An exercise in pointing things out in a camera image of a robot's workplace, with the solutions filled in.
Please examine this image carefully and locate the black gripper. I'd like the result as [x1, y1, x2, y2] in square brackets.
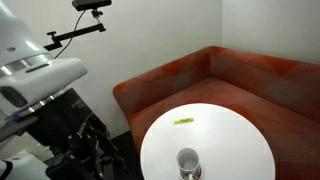
[27, 89, 109, 180]

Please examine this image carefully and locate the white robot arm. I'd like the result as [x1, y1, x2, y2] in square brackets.
[0, 2, 114, 180]

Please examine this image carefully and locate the yellow highlighter marker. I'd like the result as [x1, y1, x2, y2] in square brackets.
[173, 118, 194, 124]

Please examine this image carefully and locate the white round side table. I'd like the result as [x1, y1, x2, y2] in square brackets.
[140, 103, 276, 180]

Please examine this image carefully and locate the orange corner sofa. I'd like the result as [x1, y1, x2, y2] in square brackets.
[113, 46, 320, 180]

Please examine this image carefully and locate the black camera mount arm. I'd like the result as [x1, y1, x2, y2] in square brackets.
[44, 22, 106, 51]

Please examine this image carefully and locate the black camera on mount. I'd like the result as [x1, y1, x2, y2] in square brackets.
[72, 0, 112, 11]

